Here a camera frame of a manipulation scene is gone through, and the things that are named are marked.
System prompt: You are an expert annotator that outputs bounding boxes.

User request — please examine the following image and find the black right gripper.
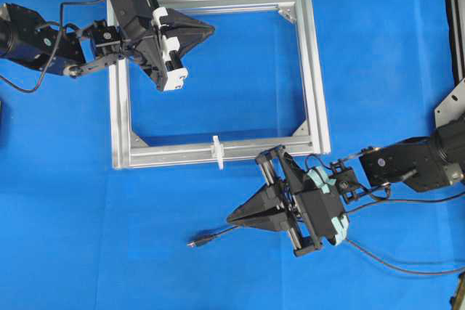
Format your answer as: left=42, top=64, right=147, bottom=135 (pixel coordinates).
left=227, top=145, right=322, bottom=256

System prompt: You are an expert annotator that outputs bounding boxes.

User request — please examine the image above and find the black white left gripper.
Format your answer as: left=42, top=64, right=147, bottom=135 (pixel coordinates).
left=134, top=0, right=215, bottom=91

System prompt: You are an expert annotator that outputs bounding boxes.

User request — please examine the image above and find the black wire with plug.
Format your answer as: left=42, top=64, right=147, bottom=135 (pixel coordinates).
left=186, top=224, right=465, bottom=277

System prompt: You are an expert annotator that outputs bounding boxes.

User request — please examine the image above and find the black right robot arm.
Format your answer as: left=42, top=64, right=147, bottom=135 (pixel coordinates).
left=227, top=118, right=464, bottom=256

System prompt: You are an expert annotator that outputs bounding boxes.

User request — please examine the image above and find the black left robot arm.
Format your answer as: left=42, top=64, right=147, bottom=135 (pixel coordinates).
left=1, top=0, right=215, bottom=91

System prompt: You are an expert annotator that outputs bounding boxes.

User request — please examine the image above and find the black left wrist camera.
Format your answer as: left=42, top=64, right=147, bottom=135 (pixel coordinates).
left=110, top=0, right=153, bottom=41

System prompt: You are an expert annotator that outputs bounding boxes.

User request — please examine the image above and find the black teal right wrist camera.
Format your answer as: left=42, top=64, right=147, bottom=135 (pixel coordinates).
left=280, top=152, right=349, bottom=254

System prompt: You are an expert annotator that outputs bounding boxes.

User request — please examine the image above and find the white string loop holder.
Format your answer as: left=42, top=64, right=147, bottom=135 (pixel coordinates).
left=211, top=135, right=225, bottom=170

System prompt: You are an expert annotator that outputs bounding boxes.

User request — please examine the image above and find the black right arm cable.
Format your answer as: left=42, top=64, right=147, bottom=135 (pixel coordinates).
left=304, top=153, right=465, bottom=216

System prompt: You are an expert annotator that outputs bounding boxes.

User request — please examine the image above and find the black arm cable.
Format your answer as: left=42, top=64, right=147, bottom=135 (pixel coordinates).
left=304, top=153, right=465, bottom=216
left=0, top=0, right=117, bottom=94

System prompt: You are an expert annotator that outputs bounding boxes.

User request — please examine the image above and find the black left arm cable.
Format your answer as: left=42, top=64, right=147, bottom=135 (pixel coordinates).
left=0, top=0, right=117, bottom=94

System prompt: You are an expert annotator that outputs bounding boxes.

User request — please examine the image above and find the square aluminium extrusion frame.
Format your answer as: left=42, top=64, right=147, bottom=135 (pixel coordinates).
left=106, top=0, right=332, bottom=172

